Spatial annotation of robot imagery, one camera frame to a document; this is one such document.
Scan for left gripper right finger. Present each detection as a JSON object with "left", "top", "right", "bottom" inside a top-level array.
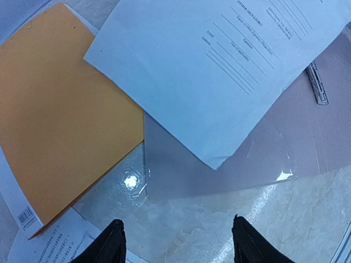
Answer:
[{"left": 231, "top": 215, "right": 293, "bottom": 263}]

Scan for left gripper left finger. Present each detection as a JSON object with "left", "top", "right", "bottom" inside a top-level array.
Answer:
[{"left": 72, "top": 219, "right": 127, "bottom": 263}]

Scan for remaining white paper stack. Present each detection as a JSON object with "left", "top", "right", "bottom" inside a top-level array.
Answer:
[{"left": 7, "top": 208, "right": 145, "bottom": 262}]

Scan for translucent grey plastic sheet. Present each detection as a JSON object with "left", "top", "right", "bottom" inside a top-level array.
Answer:
[{"left": 144, "top": 28, "right": 350, "bottom": 200}]

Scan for orange file folder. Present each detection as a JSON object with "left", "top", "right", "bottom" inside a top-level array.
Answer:
[{"left": 1, "top": 3, "right": 144, "bottom": 239}]

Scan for white printed paper sheets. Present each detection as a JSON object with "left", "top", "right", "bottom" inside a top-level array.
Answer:
[{"left": 84, "top": 1, "right": 350, "bottom": 169}]

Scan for metal clip in grey folder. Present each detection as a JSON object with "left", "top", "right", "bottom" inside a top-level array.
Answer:
[{"left": 305, "top": 61, "right": 329, "bottom": 105}]

